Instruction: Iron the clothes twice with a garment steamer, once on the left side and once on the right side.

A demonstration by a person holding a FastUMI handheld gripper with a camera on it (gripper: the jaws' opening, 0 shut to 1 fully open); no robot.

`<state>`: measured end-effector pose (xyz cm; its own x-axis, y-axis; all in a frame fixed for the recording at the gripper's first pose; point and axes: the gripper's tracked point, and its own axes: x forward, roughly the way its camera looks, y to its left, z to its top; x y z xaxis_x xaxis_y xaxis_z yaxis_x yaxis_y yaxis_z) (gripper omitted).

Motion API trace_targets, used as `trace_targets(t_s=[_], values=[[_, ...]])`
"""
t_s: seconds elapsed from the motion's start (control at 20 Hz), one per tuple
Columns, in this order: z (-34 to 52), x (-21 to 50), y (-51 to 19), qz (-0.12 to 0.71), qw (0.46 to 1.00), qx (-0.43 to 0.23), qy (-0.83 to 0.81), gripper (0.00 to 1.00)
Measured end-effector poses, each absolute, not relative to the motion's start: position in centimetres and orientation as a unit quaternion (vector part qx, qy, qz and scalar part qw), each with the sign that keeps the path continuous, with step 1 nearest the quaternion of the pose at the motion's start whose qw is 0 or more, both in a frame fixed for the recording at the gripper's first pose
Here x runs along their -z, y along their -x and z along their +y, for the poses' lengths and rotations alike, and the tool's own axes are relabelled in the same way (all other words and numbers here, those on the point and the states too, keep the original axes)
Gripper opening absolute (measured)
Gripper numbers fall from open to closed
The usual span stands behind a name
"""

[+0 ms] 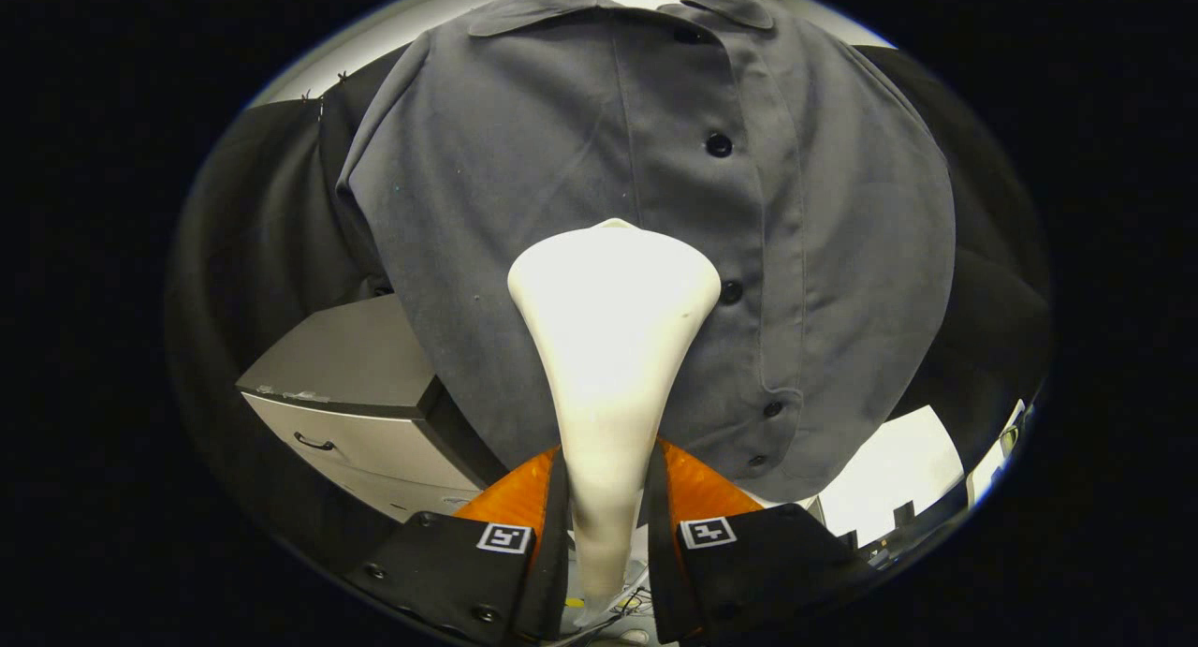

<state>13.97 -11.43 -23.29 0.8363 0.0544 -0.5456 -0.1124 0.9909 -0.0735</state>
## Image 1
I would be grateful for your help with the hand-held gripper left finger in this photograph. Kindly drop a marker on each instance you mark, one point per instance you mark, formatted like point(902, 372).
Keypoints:
point(552, 572)

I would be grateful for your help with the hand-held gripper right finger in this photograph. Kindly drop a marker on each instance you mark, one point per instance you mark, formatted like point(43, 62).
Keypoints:
point(661, 572)

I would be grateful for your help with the white garment steamer head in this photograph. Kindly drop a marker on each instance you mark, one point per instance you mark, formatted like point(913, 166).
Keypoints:
point(608, 347)

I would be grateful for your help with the grey button-up shirt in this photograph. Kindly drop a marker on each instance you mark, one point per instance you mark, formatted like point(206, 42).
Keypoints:
point(524, 207)

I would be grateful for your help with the grey drawer cabinet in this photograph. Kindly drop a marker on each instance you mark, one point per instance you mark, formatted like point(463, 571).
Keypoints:
point(374, 432)

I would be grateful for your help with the white side table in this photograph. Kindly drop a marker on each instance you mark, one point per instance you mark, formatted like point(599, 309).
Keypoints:
point(889, 478)

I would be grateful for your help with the small black box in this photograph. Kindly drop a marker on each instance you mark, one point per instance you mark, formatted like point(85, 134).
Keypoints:
point(904, 514)

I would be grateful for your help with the row of black clips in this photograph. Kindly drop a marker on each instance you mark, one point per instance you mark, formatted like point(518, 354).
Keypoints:
point(305, 95)

